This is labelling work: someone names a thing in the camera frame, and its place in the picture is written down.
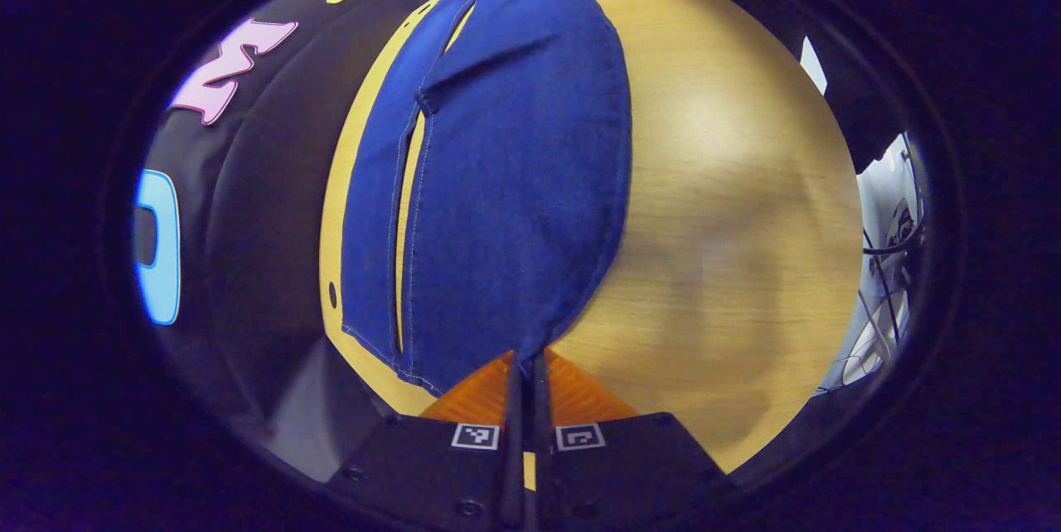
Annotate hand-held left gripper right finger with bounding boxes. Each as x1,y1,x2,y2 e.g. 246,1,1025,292
529,350,730,532

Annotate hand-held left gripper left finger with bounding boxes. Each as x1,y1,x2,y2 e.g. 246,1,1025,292
326,348,526,532

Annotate blue denim jeans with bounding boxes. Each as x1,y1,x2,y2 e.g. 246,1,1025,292
340,0,632,399

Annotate black backdrop cloth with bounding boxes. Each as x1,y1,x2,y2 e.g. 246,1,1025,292
133,0,908,487

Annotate black cable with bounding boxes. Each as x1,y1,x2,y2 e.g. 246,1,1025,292
862,201,923,258

